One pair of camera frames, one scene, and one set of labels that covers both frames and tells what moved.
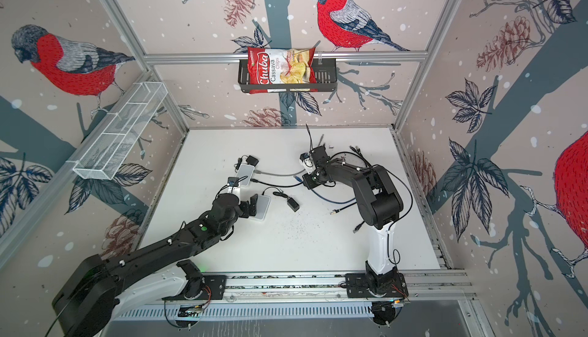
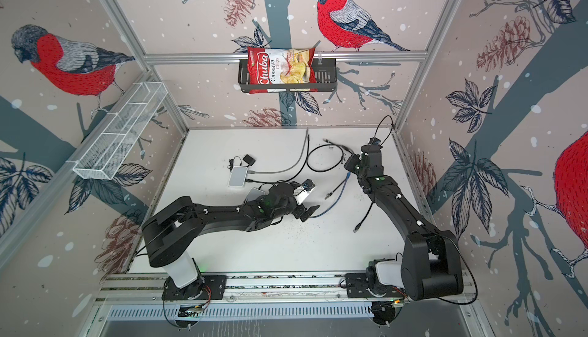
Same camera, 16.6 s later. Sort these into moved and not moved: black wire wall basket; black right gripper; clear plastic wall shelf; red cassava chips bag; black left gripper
Moved: black right gripper; black left gripper
Not moved: black wire wall basket; clear plastic wall shelf; red cassava chips bag
